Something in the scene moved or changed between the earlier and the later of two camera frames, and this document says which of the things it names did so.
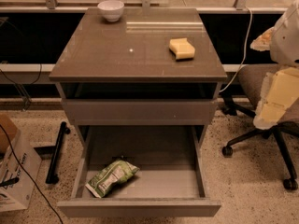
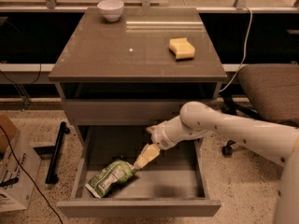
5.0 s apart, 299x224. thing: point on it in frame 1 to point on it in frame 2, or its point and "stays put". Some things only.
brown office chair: x=251 y=77 stays put
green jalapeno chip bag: x=114 y=174 stays put
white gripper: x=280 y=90 to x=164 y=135
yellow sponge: x=182 y=49 stays put
